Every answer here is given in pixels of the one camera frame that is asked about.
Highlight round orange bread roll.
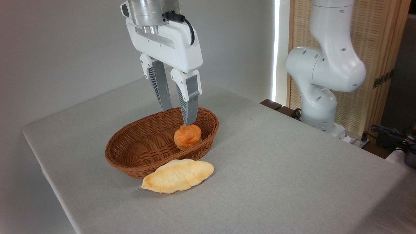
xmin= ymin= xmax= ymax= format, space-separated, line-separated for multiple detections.
xmin=174 ymin=124 xmax=202 ymax=151

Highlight white power strip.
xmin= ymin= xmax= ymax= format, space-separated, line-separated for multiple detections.
xmin=344 ymin=135 xmax=371 ymax=150

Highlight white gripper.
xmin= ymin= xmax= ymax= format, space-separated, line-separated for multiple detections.
xmin=125 ymin=17 xmax=203 ymax=127

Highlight black cable bundle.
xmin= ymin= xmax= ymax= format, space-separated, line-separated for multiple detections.
xmin=370 ymin=124 xmax=416 ymax=154

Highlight dark brown wooden block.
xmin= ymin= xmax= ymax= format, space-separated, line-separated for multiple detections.
xmin=276 ymin=106 xmax=301 ymax=121
xmin=260 ymin=99 xmax=282 ymax=111

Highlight long pale bread loaf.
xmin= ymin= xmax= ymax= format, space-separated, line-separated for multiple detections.
xmin=140 ymin=159 xmax=215 ymax=194

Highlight dark metal screen hinge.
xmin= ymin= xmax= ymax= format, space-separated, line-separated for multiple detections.
xmin=373 ymin=69 xmax=394 ymax=89

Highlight wooden rattan folding screen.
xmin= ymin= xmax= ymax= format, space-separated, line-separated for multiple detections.
xmin=287 ymin=0 xmax=412 ymax=143

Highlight grey tablecloth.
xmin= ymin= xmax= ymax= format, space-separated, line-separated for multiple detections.
xmin=22 ymin=68 xmax=416 ymax=234

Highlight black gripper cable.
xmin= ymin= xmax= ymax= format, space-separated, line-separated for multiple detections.
xmin=165 ymin=11 xmax=196 ymax=46

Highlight brown wicker basket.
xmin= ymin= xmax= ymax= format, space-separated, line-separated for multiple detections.
xmin=105 ymin=107 xmax=219 ymax=180

